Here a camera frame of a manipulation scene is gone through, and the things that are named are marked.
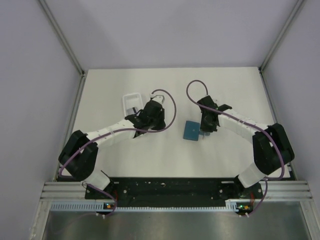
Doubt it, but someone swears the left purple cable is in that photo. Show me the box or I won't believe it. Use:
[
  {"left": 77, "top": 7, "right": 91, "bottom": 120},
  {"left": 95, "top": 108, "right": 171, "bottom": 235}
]
[{"left": 58, "top": 89, "right": 178, "bottom": 217}]

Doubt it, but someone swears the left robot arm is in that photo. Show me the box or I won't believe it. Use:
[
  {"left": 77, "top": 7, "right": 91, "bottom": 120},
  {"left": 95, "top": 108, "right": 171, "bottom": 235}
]
[{"left": 58, "top": 95, "right": 166, "bottom": 199}]

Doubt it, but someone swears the white plastic basket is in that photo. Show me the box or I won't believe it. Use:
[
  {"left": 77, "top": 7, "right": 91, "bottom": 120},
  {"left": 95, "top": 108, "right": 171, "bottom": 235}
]
[{"left": 122, "top": 92, "right": 144, "bottom": 117}]

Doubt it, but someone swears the blue leather card holder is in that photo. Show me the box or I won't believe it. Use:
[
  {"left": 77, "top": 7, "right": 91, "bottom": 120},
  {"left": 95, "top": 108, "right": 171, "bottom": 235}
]
[{"left": 183, "top": 120, "right": 204, "bottom": 141}]

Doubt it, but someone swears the aluminium frame rail front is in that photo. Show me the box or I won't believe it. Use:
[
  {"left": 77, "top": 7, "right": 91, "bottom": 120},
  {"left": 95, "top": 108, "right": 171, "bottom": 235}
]
[{"left": 40, "top": 180, "right": 313, "bottom": 202}]

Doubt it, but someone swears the left aluminium corner post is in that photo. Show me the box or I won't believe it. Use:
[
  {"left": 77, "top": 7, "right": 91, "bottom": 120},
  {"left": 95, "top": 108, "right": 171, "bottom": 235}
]
[{"left": 37, "top": 0, "right": 87, "bottom": 76}]

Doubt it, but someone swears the purple cable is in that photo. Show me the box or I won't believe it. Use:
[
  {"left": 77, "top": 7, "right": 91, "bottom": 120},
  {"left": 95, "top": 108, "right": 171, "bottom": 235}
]
[
  {"left": 58, "top": 89, "right": 178, "bottom": 217},
  {"left": 186, "top": 79, "right": 286, "bottom": 217}
]

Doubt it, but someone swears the grey slotted cable duct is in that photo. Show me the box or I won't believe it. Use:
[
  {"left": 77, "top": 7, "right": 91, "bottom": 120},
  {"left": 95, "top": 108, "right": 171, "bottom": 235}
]
[{"left": 49, "top": 200, "right": 240, "bottom": 213}]

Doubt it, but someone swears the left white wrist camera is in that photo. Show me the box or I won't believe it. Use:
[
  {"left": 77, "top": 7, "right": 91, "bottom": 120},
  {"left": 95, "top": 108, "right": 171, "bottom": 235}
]
[{"left": 150, "top": 93, "right": 165, "bottom": 105}]

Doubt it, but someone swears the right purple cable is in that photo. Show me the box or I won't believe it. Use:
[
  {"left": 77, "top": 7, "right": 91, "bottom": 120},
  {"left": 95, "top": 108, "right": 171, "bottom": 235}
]
[{"left": 186, "top": 79, "right": 286, "bottom": 217}]

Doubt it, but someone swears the right aluminium corner post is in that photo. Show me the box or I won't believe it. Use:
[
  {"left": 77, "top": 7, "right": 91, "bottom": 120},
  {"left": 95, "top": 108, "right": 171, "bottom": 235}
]
[{"left": 258, "top": 0, "right": 307, "bottom": 72}]

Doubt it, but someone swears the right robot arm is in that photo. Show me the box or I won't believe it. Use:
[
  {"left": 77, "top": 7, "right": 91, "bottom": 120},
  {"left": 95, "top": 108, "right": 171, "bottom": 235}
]
[{"left": 196, "top": 95, "right": 295, "bottom": 198}]

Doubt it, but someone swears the aluminium corner post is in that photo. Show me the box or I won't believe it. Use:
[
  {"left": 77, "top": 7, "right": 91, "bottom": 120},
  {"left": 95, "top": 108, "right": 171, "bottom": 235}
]
[
  {"left": 258, "top": 0, "right": 307, "bottom": 72},
  {"left": 37, "top": 0, "right": 87, "bottom": 76}
]

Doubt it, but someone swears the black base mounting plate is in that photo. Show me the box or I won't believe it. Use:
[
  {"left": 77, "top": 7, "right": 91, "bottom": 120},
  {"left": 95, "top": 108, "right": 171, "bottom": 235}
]
[{"left": 84, "top": 176, "right": 265, "bottom": 201}]

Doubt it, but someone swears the silver VIP card middle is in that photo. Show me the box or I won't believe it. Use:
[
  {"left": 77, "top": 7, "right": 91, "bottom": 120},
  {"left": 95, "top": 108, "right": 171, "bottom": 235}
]
[{"left": 125, "top": 107, "right": 139, "bottom": 116}]

